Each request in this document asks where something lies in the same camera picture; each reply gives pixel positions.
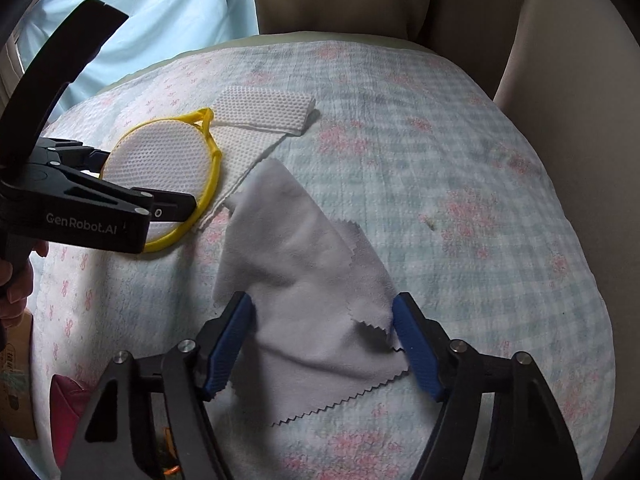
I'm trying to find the small orange object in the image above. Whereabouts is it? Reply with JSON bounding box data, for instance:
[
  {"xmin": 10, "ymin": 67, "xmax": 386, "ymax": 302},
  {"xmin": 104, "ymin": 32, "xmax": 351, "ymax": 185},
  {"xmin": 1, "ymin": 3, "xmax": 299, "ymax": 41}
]
[{"xmin": 161, "ymin": 427, "xmax": 184, "ymax": 479}]

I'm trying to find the grey zigzag-edged microfiber cloth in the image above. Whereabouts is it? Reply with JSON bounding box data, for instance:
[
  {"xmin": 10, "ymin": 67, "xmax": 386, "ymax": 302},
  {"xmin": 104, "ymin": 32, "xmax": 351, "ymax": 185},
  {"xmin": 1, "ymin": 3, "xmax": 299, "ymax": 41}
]
[{"xmin": 212, "ymin": 157, "xmax": 413, "ymax": 428}]

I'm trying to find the person's left hand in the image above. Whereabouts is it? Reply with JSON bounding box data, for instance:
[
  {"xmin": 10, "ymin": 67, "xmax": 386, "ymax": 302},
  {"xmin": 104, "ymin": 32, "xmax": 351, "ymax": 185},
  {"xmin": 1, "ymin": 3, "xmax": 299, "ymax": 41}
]
[{"xmin": 0, "ymin": 240, "xmax": 50, "ymax": 319}]

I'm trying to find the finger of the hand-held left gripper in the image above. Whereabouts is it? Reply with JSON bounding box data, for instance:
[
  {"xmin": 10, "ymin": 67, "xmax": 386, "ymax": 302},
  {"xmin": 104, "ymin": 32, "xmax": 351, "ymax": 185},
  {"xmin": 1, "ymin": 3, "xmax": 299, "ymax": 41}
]
[
  {"xmin": 55, "ymin": 165, "xmax": 198, "ymax": 224},
  {"xmin": 37, "ymin": 138, "xmax": 112, "ymax": 172}
]

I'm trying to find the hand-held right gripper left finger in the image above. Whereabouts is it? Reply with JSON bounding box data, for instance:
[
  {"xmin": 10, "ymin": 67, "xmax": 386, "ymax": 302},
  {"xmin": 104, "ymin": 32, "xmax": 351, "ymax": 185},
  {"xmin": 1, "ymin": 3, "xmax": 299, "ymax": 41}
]
[{"xmin": 65, "ymin": 291, "xmax": 258, "ymax": 480}]

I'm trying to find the brown cardboard box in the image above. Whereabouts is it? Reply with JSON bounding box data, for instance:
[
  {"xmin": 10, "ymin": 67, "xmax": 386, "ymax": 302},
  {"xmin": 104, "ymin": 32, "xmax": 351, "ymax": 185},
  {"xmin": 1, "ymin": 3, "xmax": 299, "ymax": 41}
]
[{"xmin": 0, "ymin": 312, "xmax": 40, "ymax": 441}]

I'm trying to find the white mesh cloth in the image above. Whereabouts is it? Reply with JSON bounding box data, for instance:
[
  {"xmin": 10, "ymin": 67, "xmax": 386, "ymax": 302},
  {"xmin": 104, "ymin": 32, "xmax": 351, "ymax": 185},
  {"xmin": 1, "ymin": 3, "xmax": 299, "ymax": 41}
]
[{"xmin": 192, "ymin": 85, "xmax": 318, "ymax": 233}]

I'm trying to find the pink cloth item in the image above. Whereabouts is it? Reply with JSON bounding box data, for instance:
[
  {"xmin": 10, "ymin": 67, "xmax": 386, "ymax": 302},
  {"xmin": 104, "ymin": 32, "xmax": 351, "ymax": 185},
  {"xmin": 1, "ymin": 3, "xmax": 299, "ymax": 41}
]
[{"xmin": 50, "ymin": 374, "xmax": 96, "ymax": 466}]

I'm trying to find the cream padded chair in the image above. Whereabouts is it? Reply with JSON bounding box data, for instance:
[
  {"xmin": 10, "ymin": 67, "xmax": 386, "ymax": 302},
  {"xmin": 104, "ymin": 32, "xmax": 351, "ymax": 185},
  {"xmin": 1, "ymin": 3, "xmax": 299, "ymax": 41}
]
[{"xmin": 492, "ymin": 0, "xmax": 640, "ymax": 480}]

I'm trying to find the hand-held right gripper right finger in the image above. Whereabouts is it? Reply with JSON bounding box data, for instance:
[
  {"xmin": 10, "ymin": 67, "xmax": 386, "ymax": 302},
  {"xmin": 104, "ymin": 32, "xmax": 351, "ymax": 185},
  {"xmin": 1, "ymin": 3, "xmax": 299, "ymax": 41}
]
[{"xmin": 391, "ymin": 291, "xmax": 583, "ymax": 480}]

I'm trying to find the light blue curtain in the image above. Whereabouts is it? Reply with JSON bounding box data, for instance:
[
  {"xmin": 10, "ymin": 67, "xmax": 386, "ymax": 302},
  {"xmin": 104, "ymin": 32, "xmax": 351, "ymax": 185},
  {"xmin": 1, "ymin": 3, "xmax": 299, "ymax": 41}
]
[{"xmin": 17, "ymin": 0, "xmax": 261, "ymax": 126}]

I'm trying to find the yellow-rimmed round mesh pad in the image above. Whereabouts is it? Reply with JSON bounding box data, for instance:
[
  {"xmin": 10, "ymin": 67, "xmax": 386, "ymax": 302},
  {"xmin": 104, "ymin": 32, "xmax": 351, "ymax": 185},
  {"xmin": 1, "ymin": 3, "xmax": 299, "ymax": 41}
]
[{"xmin": 99, "ymin": 106, "xmax": 223, "ymax": 254}]

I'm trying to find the checked floral blanket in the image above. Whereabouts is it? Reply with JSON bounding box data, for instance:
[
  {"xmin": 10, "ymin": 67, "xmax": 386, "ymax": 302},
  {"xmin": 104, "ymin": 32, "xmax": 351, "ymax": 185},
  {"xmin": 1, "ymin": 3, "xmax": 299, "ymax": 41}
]
[{"xmin": 30, "ymin": 40, "xmax": 616, "ymax": 480}]

